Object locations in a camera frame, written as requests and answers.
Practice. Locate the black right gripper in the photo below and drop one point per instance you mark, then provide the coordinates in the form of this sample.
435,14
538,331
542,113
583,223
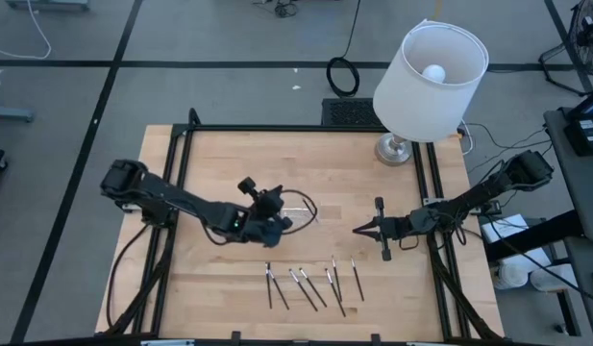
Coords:
397,227

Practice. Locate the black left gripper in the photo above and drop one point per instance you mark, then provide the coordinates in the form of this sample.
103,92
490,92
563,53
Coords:
264,226

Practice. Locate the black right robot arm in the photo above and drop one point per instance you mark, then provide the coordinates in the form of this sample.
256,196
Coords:
469,197

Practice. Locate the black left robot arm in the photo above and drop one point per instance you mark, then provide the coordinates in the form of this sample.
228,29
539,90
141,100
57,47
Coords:
180,199

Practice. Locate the black mesh-top box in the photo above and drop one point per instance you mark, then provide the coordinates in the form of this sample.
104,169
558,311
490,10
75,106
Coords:
349,113

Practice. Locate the silver aluminium bar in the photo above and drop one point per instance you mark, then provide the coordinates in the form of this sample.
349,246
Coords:
166,342
428,344

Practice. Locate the white cardboard box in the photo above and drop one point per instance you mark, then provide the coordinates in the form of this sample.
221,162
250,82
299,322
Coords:
500,230

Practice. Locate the table lamp white shade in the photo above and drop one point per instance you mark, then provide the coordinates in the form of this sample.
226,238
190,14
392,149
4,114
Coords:
421,110

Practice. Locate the white paper towel roll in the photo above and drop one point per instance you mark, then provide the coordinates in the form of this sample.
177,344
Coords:
553,279
512,274

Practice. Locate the black desk crossbar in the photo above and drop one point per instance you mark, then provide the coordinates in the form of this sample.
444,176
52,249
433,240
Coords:
541,233

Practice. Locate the grey side desk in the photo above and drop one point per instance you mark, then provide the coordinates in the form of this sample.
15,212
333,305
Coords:
582,192

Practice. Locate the black box white labels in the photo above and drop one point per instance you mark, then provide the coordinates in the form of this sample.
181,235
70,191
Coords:
584,144

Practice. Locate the black standing fan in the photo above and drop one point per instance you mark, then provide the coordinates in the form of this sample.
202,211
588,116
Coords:
586,29

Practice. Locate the grey furniture foot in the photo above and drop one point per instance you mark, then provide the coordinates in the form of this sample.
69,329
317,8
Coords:
10,114

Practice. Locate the grey furniture base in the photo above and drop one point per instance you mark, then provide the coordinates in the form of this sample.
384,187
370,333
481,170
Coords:
46,4

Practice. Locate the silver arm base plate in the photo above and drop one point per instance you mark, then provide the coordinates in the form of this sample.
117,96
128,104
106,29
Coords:
428,201

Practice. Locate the black aluminium table frame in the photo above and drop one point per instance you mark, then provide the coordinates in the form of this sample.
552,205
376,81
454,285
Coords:
301,128

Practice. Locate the black arched frame bracket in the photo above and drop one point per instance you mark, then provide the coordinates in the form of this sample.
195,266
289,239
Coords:
194,117

